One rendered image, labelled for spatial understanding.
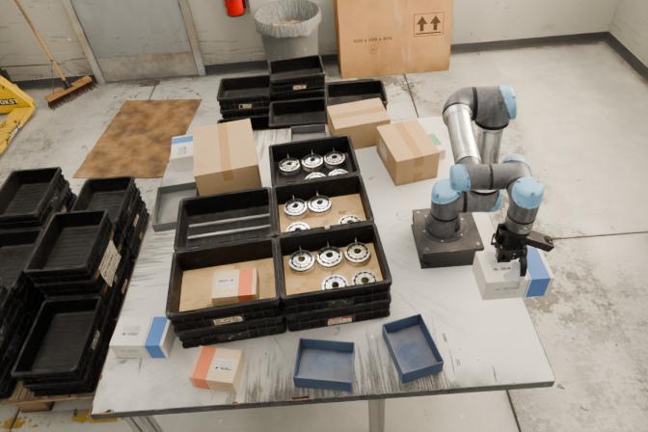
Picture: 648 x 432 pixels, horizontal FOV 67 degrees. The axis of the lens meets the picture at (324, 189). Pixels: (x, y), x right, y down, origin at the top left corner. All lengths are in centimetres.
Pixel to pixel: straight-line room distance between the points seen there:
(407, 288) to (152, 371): 101
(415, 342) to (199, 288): 84
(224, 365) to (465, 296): 95
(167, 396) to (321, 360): 55
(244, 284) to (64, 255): 128
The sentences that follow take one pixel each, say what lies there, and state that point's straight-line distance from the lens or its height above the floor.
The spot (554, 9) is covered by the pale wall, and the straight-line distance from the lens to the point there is 529.
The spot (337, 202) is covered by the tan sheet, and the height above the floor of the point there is 83.
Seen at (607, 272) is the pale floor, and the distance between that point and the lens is 325.
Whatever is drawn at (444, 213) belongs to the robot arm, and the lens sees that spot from 198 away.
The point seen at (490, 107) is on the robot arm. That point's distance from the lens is 172.
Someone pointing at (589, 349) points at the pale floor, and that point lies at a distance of 290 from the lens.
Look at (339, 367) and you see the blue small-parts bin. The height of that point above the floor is 70.
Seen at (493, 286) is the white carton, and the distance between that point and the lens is 156.
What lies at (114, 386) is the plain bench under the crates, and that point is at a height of 70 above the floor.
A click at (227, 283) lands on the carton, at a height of 90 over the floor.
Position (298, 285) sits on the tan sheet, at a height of 83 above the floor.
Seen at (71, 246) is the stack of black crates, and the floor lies 49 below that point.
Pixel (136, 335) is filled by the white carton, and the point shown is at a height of 79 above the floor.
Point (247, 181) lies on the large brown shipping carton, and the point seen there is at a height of 81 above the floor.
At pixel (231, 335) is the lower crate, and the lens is 191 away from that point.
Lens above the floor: 234
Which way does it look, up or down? 42 degrees down
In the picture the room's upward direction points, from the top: 5 degrees counter-clockwise
